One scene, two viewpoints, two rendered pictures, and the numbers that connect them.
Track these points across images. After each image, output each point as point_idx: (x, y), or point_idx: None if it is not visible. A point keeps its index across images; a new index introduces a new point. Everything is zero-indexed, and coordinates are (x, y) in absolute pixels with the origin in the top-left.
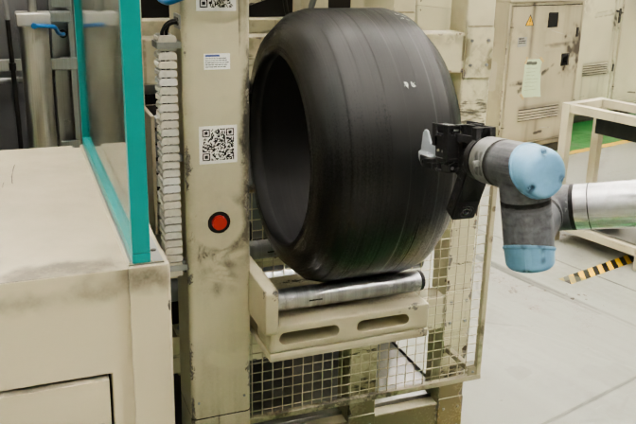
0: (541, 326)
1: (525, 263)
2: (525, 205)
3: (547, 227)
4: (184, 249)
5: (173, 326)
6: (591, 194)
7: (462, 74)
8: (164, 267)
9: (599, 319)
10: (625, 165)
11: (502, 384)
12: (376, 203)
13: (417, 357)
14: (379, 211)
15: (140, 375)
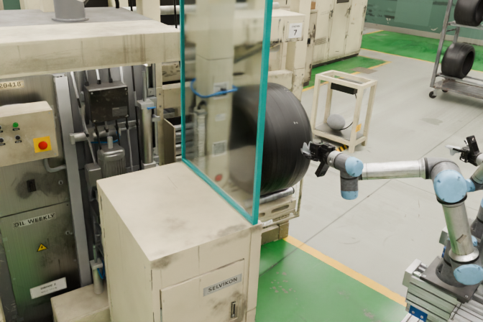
0: (313, 184)
1: (349, 197)
2: (350, 178)
3: (356, 185)
4: None
5: None
6: (368, 169)
7: (291, 89)
8: (261, 224)
9: (337, 178)
10: (338, 93)
11: (301, 213)
12: (284, 169)
13: None
14: (285, 172)
15: (251, 256)
